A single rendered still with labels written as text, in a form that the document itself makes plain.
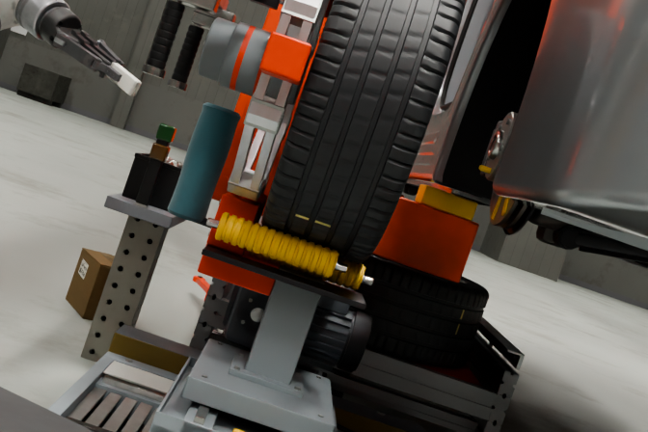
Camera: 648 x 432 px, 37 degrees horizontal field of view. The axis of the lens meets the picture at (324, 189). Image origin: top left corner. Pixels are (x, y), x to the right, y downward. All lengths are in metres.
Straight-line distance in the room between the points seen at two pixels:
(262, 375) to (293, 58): 0.70
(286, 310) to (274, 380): 0.15
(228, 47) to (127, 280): 0.86
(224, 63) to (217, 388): 0.65
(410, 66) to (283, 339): 0.65
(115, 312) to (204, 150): 0.68
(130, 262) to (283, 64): 1.07
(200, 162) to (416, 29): 0.62
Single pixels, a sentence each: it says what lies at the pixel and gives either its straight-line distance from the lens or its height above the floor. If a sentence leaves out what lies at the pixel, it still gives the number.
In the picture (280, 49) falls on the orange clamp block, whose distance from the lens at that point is 1.72.
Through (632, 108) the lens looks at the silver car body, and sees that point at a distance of 1.19.
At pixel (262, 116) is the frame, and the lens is 1.80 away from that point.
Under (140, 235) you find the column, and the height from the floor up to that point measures 0.36.
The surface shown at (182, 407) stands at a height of 0.15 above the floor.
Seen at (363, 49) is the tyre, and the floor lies 0.91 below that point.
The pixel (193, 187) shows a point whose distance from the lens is 2.16.
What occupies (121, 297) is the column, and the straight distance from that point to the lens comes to 2.66.
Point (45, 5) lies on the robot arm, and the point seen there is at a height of 0.81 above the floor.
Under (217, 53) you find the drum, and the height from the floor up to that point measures 0.84.
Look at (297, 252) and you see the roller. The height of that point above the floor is 0.51.
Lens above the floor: 0.69
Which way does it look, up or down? 1 degrees down
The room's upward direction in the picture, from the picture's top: 19 degrees clockwise
